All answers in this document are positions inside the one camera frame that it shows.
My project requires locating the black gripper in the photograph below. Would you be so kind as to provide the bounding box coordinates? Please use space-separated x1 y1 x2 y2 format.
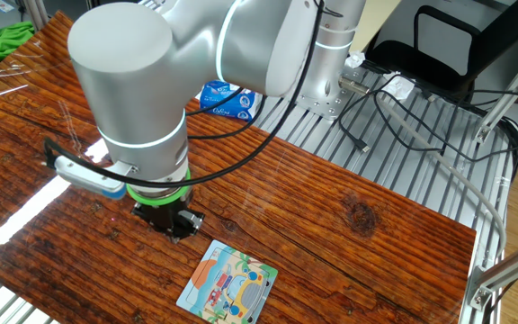
131 195 205 244

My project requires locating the car picture puzzle board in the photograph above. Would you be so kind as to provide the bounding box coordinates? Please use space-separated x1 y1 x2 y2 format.
175 238 279 324

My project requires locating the wood grain mat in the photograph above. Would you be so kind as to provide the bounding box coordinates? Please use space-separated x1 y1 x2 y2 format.
0 11 477 324

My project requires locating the blue tissue pack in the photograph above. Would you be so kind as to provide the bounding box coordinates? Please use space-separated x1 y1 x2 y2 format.
199 80 263 122

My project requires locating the crumpled white tissue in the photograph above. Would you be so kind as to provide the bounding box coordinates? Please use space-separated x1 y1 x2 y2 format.
382 71 416 101
344 50 367 69

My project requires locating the beige board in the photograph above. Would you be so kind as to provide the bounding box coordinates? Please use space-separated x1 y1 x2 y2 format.
361 0 403 53

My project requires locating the black office chair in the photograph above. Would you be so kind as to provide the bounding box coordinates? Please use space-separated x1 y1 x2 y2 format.
364 0 518 98

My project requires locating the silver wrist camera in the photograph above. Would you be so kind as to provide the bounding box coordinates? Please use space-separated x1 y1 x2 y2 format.
42 152 128 201

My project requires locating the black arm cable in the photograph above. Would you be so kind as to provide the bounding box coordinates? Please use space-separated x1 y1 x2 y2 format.
42 0 327 189

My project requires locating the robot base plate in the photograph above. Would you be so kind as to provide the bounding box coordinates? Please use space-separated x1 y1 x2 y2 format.
294 67 364 122

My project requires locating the black usb cable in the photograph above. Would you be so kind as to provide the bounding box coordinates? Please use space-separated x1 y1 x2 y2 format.
337 74 518 164

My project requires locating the aluminium frame post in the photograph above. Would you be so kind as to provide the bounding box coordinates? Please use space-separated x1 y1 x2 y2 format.
18 0 49 31
473 26 518 145
464 233 518 312

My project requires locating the grey hose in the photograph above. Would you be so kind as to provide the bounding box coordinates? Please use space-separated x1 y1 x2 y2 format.
375 96 508 265

